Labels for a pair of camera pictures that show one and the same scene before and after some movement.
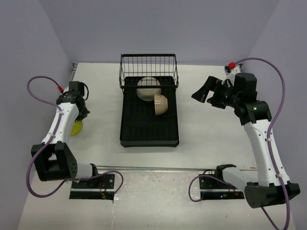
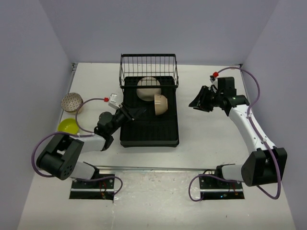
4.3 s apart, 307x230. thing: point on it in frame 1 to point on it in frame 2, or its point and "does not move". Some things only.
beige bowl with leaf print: (161, 104) does not move
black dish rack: (140, 126) does not move
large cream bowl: (148, 94) does not move
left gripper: (83, 115) to (137, 112)
